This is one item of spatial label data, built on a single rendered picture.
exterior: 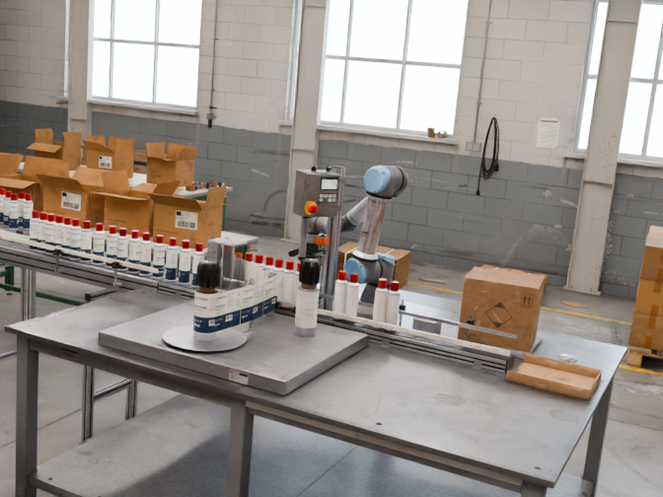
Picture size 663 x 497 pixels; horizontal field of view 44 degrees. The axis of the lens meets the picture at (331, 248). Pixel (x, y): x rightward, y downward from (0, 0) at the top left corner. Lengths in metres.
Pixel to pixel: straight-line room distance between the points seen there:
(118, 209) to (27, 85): 6.48
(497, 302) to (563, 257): 5.32
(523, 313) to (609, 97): 5.28
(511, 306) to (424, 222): 5.64
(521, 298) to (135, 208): 2.82
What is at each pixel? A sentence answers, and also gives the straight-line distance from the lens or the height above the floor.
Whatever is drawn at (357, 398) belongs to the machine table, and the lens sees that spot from 2.81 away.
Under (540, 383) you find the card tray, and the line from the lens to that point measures 3.13.
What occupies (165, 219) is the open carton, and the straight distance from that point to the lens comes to 5.20.
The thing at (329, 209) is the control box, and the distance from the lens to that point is 3.54.
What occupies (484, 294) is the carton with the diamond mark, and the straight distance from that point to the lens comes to 3.43.
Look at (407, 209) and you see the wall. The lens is 9.05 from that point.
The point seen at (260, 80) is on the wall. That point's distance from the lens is 9.73.
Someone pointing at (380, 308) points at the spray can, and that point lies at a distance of 3.38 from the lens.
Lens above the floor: 1.86
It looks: 12 degrees down
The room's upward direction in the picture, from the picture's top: 5 degrees clockwise
